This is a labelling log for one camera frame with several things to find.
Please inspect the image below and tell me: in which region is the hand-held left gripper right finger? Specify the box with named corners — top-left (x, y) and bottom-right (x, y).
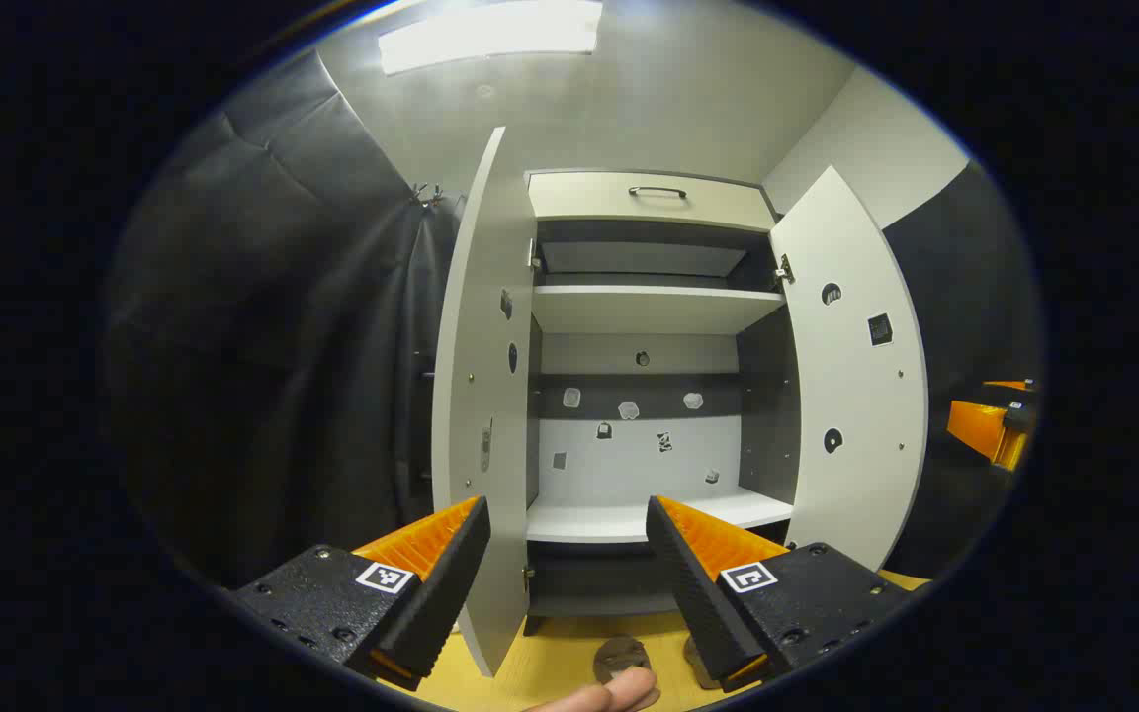
top-left (646, 494), bottom-right (912, 693)

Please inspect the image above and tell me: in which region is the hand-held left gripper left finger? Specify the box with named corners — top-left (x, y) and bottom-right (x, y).
top-left (231, 494), bottom-right (491, 691)

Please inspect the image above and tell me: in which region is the brown fuzzy shoe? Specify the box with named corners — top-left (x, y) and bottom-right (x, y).
top-left (682, 636), bottom-right (721, 690)
top-left (593, 635), bottom-right (654, 685)

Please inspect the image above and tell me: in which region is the white shoe cabinet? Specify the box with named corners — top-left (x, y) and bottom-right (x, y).
top-left (523, 168), bottom-right (798, 636)

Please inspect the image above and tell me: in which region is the white cabinet shelf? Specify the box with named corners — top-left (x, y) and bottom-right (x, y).
top-left (532, 285), bottom-right (786, 335)

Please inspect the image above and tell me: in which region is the white cabinet drawer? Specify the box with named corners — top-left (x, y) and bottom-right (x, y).
top-left (527, 170), bottom-right (776, 233)

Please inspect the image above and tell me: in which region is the black backdrop cloth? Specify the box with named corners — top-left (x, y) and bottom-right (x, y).
top-left (105, 49), bottom-right (467, 589)
top-left (881, 161), bottom-right (1040, 579)

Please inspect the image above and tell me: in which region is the ceiling light panel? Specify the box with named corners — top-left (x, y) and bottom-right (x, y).
top-left (379, 0), bottom-right (603, 75)

